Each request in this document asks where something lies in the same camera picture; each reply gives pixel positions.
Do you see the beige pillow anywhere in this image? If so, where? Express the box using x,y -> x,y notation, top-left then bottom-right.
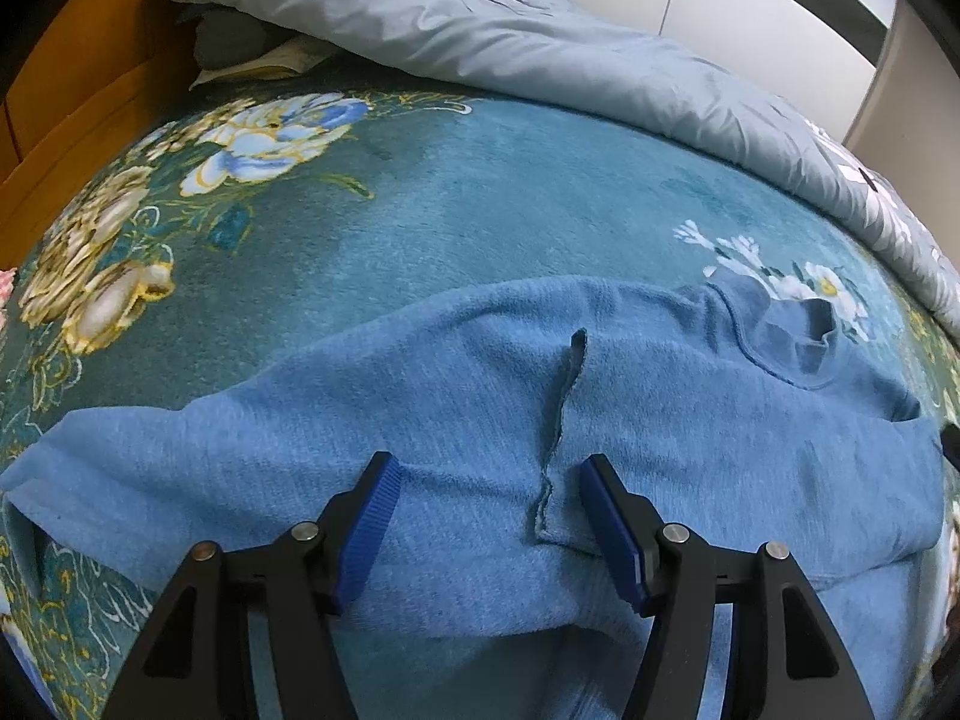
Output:
191,37 -> 338,89

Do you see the teal floral blanket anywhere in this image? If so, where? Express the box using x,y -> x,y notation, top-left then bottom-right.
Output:
0,64 -> 960,720

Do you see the wooden headboard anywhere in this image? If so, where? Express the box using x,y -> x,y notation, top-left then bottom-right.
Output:
0,0 -> 200,271

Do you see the dark grey folded cloth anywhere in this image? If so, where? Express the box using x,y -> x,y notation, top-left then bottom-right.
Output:
191,4 -> 290,72

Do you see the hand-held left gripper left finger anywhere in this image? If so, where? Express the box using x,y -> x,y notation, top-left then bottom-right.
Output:
101,451 -> 404,720

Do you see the blue sweater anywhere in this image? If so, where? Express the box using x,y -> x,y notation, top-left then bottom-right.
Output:
0,275 -> 946,720

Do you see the grey-blue floral quilt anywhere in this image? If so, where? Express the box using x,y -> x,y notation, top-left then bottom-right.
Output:
150,0 -> 960,338

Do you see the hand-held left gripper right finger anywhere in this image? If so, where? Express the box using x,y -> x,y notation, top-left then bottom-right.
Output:
576,453 -> 876,720

